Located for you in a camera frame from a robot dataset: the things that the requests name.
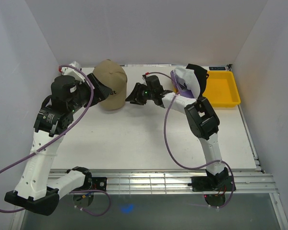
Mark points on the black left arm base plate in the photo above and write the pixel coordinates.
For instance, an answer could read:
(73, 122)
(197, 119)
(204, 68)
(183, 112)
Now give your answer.
(99, 183)

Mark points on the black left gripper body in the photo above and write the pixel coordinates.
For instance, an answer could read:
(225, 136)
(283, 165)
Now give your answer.
(83, 92)

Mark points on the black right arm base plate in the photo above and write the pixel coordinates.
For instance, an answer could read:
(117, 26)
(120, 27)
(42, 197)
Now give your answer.
(206, 184)

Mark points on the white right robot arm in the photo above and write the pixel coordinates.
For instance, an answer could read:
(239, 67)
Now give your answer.
(203, 123)

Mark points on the purple baseball cap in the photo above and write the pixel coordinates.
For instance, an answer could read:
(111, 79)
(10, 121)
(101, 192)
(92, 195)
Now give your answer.
(186, 93)

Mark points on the white baseball cap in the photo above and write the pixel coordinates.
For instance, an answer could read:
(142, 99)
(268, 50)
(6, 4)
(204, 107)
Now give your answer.
(187, 80)

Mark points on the beige baseball cap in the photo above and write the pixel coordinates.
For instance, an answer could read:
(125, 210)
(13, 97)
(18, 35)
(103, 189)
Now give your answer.
(112, 75)

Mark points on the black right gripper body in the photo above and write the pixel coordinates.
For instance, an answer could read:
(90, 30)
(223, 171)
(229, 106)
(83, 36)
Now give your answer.
(150, 94)

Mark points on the yellow plastic bin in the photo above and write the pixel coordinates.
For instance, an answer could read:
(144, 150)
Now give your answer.
(221, 89)

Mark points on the aluminium mounting rail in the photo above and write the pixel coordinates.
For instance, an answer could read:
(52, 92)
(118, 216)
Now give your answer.
(176, 182)

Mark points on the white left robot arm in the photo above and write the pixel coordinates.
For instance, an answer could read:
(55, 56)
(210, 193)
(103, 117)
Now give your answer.
(54, 119)

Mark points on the black baseball cap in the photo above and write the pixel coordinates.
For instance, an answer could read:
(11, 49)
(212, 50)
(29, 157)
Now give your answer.
(201, 75)

